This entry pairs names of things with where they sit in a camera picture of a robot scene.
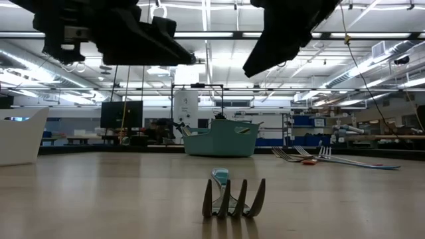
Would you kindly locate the black aluminium table frame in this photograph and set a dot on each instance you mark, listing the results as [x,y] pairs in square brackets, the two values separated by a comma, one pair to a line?
[411,154]

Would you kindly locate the black speaker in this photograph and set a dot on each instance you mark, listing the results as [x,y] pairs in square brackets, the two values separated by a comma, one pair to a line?
[401,60]

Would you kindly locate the white cylindrical device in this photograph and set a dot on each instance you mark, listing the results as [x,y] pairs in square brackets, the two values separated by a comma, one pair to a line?
[348,128]

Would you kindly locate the white air vent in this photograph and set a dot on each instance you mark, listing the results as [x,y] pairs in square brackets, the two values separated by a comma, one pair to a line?
[378,49]

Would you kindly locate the forks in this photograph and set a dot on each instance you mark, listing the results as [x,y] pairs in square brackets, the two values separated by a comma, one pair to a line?
[365,165]

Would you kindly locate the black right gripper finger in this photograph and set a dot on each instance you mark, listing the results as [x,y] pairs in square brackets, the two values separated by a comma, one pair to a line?
[272,49]

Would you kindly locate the teal plastic bin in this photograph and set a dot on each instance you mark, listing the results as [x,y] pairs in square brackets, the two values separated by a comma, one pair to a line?
[219,142]

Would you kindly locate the blue storage bin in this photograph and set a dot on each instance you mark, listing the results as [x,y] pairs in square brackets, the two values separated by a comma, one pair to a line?
[275,142]
[302,120]
[312,141]

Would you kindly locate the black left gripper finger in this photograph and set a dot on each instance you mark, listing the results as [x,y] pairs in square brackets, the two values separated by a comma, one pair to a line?
[142,51]
[164,28]

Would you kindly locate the black monitor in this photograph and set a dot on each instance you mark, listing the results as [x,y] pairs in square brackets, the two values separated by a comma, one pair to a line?
[113,114]

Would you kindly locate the wooden table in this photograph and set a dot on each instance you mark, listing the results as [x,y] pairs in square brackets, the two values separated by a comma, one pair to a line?
[79,137]

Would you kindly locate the white plastic bin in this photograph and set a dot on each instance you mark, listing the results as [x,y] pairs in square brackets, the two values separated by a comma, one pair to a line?
[20,142]

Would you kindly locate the grey tape roll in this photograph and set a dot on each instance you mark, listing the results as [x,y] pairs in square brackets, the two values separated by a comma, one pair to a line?
[125,141]

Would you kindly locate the white cabinet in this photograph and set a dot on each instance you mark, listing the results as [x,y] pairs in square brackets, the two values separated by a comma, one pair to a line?
[186,106]

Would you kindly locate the black light bar beam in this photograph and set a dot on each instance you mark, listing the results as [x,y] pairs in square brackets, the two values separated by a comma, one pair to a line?
[237,34]

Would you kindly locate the wooden workbench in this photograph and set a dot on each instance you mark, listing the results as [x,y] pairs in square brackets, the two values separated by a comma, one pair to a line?
[382,137]

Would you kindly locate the silver air duct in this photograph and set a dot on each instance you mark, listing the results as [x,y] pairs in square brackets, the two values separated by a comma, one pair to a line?
[40,78]
[398,49]

